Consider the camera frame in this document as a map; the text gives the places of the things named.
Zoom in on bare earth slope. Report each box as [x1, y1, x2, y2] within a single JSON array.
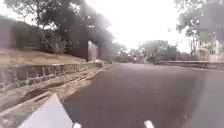
[[0, 46, 88, 66]]

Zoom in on distant trees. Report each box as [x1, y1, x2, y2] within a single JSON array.
[[113, 39, 192, 64]]

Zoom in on group of trees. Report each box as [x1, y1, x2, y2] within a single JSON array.
[[0, 0, 116, 63]]

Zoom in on tall tree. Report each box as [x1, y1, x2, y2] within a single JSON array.
[[174, 0, 224, 61]]

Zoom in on low stone wall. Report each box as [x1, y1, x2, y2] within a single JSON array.
[[0, 60, 104, 93]]

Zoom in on grey gate pillar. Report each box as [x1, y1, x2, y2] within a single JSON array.
[[87, 40, 100, 63]]

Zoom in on robot's own part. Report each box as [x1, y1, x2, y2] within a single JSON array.
[[72, 122, 82, 128], [143, 119, 156, 128]]

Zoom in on pale building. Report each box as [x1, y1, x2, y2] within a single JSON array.
[[194, 31, 224, 63]]

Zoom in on low kerb wall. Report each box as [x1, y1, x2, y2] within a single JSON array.
[[154, 60, 224, 71]]

